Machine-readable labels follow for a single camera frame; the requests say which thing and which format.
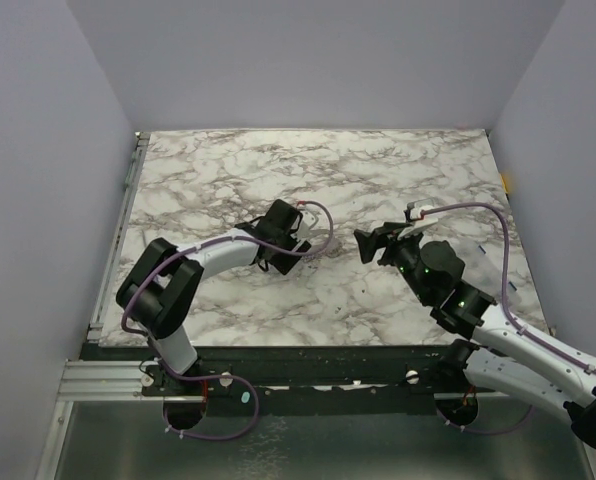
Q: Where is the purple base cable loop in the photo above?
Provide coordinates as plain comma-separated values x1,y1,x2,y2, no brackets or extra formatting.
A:
161,374,259,441
435,394,534,435

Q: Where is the aluminium extrusion rail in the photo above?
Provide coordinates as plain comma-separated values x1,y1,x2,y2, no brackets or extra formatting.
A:
58,360,143,402

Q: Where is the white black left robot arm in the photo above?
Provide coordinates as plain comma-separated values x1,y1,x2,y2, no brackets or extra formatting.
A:
116,200,311,395

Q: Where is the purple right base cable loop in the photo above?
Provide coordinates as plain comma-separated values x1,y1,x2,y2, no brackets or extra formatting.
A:
435,394,534,435

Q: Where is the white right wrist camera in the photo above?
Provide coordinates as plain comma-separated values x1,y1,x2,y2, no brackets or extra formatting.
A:
398,198,438,238

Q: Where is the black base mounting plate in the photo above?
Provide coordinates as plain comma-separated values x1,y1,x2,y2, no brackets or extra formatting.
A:
80,344,476,419

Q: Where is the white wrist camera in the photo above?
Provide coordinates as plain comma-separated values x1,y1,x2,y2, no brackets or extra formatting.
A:
398,198,438,238
296,202,325,241

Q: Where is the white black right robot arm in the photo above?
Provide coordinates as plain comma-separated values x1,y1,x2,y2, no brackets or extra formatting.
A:
354,222,596,449

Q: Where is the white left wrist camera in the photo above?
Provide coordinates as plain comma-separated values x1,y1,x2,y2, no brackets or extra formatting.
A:
296,202,325,241

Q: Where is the clear plastic storage box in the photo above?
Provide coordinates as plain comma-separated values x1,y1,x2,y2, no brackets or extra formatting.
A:
469,244,502,302

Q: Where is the left side metal rail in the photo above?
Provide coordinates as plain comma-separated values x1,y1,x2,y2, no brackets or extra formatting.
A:
85,131,151,343

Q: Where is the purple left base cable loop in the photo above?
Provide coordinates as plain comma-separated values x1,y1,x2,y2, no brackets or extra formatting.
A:
161,374,259,441

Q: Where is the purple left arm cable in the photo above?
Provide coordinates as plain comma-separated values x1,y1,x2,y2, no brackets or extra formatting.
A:
120,199,335,386

